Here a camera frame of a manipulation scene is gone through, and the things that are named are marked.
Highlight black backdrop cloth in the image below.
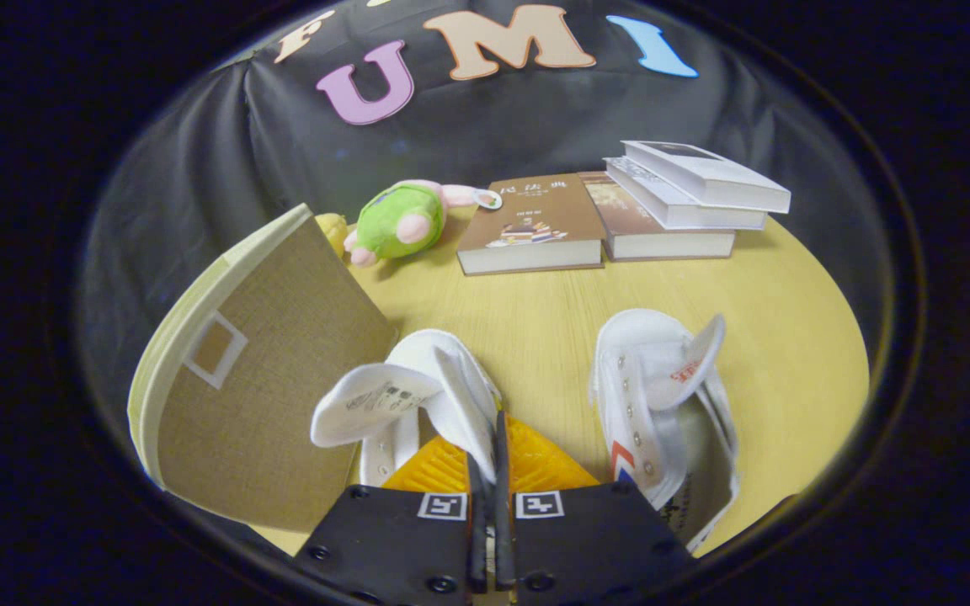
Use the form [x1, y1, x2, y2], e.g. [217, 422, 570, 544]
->
[77, 0, 907, 405]

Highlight green and pink plush toy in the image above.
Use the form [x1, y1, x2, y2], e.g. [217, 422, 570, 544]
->
[344, 179, 503, 268]

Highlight yellow plush toy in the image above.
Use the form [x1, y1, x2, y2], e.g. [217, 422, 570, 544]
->
[315, 213, 351, 258]

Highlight brown book with photo cover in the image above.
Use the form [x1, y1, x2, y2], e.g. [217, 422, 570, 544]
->
[578, 171, 737, 262]

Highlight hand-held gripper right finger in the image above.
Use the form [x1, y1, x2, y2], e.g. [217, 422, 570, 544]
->
[495, 412, 696, 606]

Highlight beige fabric storage box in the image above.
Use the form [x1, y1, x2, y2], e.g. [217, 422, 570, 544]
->
[127, 204, 402, 533]

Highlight white book with dark picture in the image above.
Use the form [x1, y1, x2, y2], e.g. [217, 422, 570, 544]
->
[620, 140, 791, 215]

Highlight white book with patterned cover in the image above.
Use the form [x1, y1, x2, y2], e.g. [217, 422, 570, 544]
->
[605, 157, 768, 231]

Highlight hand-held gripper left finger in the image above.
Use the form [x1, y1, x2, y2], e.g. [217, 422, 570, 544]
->
[296, 433, 490, 606]

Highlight brown book with illustrated cover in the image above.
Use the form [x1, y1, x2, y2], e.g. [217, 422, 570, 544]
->
[456, 173, 608, 276]

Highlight white canvas shoe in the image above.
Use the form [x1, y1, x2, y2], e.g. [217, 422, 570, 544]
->
[310, 328, 504, 489]
[589, 308, 741, 554]

